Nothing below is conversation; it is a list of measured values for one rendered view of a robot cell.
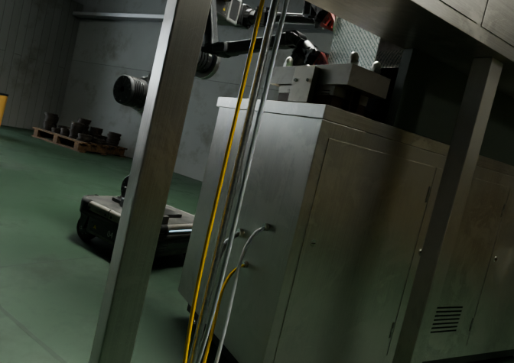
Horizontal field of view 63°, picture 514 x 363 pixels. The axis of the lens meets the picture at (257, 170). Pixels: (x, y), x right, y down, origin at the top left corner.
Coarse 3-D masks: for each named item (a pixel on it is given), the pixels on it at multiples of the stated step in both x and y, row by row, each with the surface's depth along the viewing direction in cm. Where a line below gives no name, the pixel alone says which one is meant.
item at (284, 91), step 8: (280, 88) 145; (288, 88) 141; (320, 88) 127; (328, 88) 124; (336, 88) 122; (280, 96) 144; (320, 96) 126; (328, 96) 123; (336, 96) 123; (344, 96) 124; (352, 96) 126; (360, 96) 127; (328, 104) 123; (336, 104) 123; (344, 104) 125; (360, 104) 128; (360, 112) 129
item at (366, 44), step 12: (336, 36) 154; (348, 36) 148; (360, 36) 143; (372, 36) 138; (336, 48) 153; (348, 48) 147; (360, 48) 142; (372, 48) 137; (336, 60) 152; (360, 60) 141; (372, 60) 136
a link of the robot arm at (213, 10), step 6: (210, 6) 192; (210, 12) 192; (210, 18) 192; (216, 18) 196; (210, 24) 192; (216, 24) 195; (210, 30) 192; (216, 30) 195; (204, 36) 194; (210, 36) 192; (216, 36) 194; (204, 42) 194; (210, 42) 191; (216, 42) 188; (204, 48) 193; (210, 48) 190; (216, 54) 188; (222, 54) 189
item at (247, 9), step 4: (244, 4) 241; (244, 8) 240; (248, 8) 242; (252, 8) 246; (244, 12) 241; (248, 12) 239; (252, 12) 238; (244, 16) 240; (248, 16) 239; (252, 16) 238; (240, 20) 241; (244, 20) 242; (248, 20) 240; (252, 20) 239; (240, 24) 242; (244, 24) 243; (248, 24) 245; (248, 28) 246
